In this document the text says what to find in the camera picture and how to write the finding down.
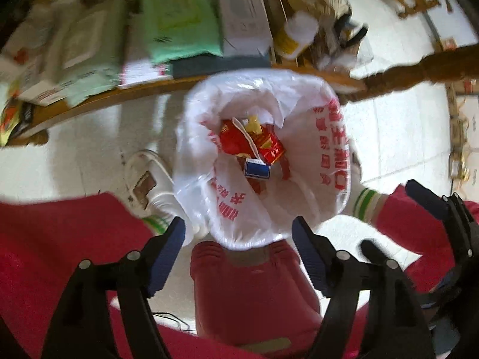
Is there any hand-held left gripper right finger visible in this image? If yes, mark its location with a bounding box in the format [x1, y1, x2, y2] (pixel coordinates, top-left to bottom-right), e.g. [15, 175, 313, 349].
[292, 216, 436, 359]

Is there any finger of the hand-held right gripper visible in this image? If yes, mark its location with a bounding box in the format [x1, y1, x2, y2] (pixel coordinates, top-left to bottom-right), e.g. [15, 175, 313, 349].
[406, 179, 479, 270]
[360, 238, 399, 266]

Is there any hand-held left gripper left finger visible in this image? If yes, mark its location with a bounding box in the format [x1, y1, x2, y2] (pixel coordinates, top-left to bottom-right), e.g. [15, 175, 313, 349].
[41, 216, 187, 359]

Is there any white plastic bag red print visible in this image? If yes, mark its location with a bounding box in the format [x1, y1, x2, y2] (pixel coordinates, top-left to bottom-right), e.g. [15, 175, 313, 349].
[174, 68, 354, 251]

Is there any white medicine box blue stripe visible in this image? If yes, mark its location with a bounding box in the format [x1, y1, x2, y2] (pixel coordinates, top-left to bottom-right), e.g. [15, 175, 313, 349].
[243, 158, 272, 180]

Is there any red cigarette pack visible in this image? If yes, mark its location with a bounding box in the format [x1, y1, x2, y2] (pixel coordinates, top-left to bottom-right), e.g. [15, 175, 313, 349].
[247, 125, 287, 165]

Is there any red yellow snack packet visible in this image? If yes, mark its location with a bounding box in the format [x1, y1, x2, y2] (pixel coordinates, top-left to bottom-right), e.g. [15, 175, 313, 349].
[219, 116, 263, 156]

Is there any person's right leg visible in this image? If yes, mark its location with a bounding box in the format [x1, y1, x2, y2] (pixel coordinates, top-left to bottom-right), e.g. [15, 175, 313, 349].
[352, 185, 479, 296]

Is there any person's leg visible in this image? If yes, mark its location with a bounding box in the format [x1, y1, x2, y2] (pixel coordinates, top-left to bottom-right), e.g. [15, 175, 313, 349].
[0, 192, 195, 359]
[352, 185, 479, 296]

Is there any red plastic stool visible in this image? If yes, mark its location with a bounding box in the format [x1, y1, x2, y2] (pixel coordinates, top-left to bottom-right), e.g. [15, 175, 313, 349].
[190, 239, 326, 359]

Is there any person's left white shoe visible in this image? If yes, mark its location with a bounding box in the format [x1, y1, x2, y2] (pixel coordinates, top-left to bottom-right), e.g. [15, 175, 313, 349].
[125, 150, 178, 217]

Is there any person's left leg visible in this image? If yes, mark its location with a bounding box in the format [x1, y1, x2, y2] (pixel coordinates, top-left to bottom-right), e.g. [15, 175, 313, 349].
[0, 192, 195, 359]

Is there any wooden coffee table white top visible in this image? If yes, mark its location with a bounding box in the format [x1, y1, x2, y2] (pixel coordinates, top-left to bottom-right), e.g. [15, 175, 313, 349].
[0, 0, 479, 146]

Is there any pink white packet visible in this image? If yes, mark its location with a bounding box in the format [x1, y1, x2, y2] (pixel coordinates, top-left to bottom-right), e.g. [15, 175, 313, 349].
[120, 34, 176, 86]

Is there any dark grey pack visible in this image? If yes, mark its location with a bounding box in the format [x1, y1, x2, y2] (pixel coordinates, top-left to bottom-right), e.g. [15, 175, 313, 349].
[170, 54, 272, 79]

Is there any white bottle yellow label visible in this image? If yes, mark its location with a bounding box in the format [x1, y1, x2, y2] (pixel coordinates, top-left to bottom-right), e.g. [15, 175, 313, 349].
[275, 10, 319, 60]

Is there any pale wipes pack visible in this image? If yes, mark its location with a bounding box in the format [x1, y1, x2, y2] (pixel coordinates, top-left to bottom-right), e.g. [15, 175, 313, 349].
[56, 0, 130, 105]

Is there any flat white box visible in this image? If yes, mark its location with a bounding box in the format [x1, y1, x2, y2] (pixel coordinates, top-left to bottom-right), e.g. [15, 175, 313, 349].
[213, 0, 274, 57]

